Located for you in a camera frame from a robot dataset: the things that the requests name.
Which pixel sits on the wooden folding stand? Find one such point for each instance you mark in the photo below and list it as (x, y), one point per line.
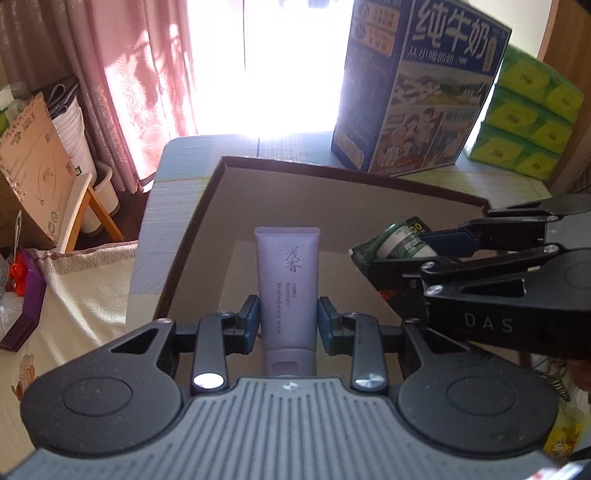
(81, 207)

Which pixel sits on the brown storage box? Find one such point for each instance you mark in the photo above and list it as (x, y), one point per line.
(323, 203)

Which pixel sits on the pink patterned curtain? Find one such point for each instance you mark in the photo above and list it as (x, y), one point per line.
(129, 83)

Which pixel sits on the stack of green tissue packs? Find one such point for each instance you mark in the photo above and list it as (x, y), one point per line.
(526, 120)

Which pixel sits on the purple cream tube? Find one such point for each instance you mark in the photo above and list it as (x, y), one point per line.
(286, 286)

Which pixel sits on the wooden door panel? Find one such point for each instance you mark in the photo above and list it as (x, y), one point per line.
(575, 157)

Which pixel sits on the blue milk carton box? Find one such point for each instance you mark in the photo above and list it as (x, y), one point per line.
(415, 92)

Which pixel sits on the printed cardboard box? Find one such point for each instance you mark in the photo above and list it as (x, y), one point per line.
(32, 161)

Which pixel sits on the cream printed blanket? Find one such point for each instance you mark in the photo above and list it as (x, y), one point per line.
(69, 314)

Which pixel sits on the red ornament on stick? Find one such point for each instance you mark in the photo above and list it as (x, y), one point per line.
(17, 277)

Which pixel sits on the purple box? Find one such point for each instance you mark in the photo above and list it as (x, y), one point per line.
(25, 314)

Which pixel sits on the white stacked buckets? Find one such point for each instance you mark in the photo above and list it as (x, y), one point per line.
(78, 134)

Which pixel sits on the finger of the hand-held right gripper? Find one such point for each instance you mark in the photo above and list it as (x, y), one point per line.
(455, 244)
(392, 277)

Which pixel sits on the clear plastic bag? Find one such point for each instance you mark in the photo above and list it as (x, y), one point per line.
(4, 318)

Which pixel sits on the yellow green plastic packet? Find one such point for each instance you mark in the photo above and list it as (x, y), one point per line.
(561, 434)

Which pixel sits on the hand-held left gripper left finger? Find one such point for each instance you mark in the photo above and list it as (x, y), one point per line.
(249, 321)

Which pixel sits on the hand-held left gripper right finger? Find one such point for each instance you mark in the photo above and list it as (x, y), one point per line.
(325, 325)

